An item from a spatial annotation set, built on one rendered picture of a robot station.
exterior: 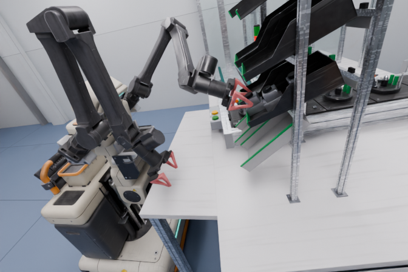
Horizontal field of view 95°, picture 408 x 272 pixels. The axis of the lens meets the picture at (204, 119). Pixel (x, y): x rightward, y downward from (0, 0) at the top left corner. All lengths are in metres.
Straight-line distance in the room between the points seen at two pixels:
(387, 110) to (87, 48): 1.33
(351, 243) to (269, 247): 0.24
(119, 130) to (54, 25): 0.33
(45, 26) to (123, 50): 3.16
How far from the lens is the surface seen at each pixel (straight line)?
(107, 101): 0.66
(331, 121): 1.17
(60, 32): 0.62
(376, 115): 1.30
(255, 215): 0.81
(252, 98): 0.65
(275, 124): 0.78
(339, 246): 0.80
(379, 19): 0.60
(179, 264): 1.36
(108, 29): 3.85
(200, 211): 0.84
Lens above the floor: 1.54
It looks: 29 degrees down
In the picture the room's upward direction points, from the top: 13 degrees counter-clockwise
